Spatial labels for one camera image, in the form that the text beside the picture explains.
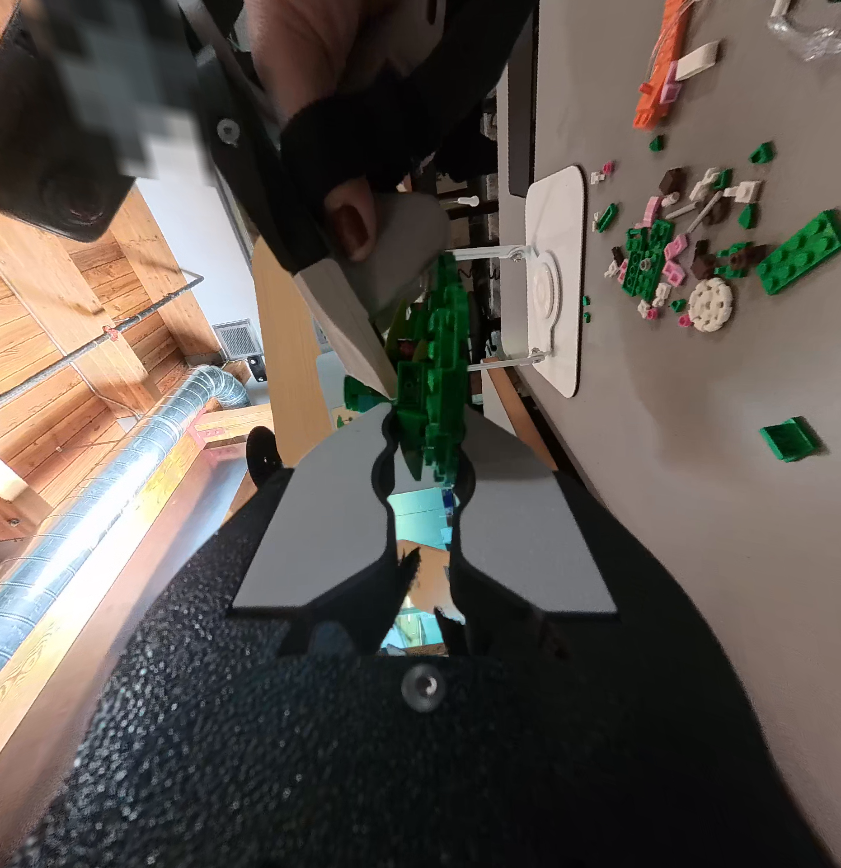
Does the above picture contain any orange lego brick separator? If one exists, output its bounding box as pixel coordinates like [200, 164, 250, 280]
[633, 0, 693, 130]

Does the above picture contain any cream lego tile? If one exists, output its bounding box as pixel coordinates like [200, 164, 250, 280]
[674, 40, 722, 83]

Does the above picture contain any scatter of small lego pieces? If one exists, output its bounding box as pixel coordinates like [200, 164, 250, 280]
[583, 136, 777, 335]

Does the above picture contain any person's right hand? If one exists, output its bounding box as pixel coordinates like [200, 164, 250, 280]
[247, 0, 443, 265]

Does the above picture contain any white book stand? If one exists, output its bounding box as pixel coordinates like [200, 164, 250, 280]
[447, 165, 588, 398]

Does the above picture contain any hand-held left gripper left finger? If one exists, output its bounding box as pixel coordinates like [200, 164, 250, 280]
[230, 406, 401, 656]

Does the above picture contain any green lego plate assembly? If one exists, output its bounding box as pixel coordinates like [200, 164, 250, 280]
[621, 218, 676, 303]

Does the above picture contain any metal ceiling pipe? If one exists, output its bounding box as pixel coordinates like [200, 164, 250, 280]
[0, 270, 206, 419]

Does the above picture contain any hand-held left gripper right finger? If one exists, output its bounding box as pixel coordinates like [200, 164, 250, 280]
[448, 412, 619, 656]

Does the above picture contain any cream round lego plate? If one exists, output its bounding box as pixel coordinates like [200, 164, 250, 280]
[687, 277, 736, 334]

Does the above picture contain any green two-by-four lego plate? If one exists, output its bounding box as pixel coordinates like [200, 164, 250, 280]
[755, 208, 841, 297]

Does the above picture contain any wooden ceiling beam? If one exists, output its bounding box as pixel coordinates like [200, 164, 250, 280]
[190, 403, 277, 450]

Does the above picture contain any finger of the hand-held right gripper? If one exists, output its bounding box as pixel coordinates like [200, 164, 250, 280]
[341, 192, 453, 321]
[293, 256, 401, 402]

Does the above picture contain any silver ventilation duct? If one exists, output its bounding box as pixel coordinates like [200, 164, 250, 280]
[0, 365, 253, 687]

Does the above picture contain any green wedge slope lego piece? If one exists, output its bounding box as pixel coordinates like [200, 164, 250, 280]
[760, 416, 822, 464]

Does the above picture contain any black round disc on pole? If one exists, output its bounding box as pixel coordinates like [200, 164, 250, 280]
[245, 425, 284, 489]

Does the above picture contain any green lego build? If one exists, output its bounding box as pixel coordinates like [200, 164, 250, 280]
[343, 250, 487, 486]

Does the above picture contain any transparent curved lego tube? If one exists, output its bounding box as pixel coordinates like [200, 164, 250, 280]
[765, 0, 841, 62]

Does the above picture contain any black desk mat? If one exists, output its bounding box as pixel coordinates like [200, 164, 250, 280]
[506, 0, 538, 199]

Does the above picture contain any wall vent grille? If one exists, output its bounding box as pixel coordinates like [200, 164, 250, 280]
[211, 318, 256, 361]

